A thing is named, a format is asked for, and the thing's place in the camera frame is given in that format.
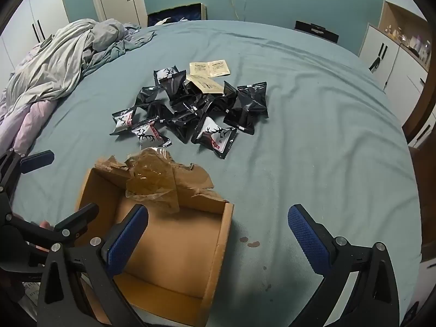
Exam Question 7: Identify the cardboard box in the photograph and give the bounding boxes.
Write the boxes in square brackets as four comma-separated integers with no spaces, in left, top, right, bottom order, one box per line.
[75,147,235,327]

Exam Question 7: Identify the row of small bottles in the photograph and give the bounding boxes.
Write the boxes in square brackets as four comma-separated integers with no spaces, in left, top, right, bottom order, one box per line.
[385,24,431,62]

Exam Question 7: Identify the dark blue printed box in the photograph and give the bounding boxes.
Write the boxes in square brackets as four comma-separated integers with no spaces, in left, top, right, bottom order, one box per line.
[147,3,207,27]

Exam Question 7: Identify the beige paper sachet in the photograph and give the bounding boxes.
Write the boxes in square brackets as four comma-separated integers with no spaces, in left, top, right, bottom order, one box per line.
[208,59,231,77]
[189,62,211,76]
[186,74,225,95]

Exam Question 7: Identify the crumpled grey blanket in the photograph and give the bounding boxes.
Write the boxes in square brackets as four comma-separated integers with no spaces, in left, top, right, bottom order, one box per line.
[7,19,157,110]

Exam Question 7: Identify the white cabinet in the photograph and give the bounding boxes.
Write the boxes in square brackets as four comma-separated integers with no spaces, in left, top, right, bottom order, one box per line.
[358,0,432,125]

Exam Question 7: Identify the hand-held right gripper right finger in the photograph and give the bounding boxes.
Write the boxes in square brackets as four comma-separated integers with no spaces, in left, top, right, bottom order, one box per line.
[287,204,399,327]

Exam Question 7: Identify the lilac quilt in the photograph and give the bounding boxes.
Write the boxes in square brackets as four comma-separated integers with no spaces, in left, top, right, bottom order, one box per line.
[0,49,58,155]

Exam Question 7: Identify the white wardrobe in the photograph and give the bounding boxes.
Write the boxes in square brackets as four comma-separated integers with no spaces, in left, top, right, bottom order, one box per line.
[0,0,66,67]

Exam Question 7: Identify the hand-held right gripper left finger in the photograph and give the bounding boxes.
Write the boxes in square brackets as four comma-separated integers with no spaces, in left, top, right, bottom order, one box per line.
[37,204,150,327]

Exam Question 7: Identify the pile of black snack packets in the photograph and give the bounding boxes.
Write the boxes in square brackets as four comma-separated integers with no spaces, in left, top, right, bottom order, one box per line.
[110,67,270,160]

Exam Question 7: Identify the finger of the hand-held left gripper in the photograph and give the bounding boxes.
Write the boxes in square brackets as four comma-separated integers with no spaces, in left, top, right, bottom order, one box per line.
[0,149,55,208]
[7,202,100,246]

